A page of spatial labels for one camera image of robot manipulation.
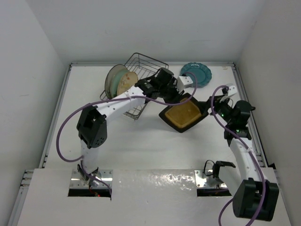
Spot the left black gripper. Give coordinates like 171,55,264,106
158,80,183,107

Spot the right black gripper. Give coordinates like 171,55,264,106
196,94,235,124

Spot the black square amber plate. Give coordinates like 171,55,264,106
159,97,207,133

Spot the teal scalloped plate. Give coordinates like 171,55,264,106
180,62,212,88

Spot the tan bird plate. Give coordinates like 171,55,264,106
117,72,138,96

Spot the light blue flower plate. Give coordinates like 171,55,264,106
110,69,129,98

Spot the beige tree pattern plate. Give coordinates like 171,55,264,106
104,64,127,99

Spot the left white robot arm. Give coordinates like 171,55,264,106
77,68,192,180

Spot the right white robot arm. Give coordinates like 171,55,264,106
204,96,279,225

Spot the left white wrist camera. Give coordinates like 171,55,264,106
177,76,193,91

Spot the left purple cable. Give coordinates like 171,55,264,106
57,72,198,195

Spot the black wire dish rack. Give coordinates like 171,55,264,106
100,52,169,121

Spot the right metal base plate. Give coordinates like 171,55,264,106
195,169,227,189

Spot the metal base plate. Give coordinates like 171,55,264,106
195,169,227,189
69,169,113,189

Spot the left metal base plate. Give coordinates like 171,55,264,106
69,169,113,189

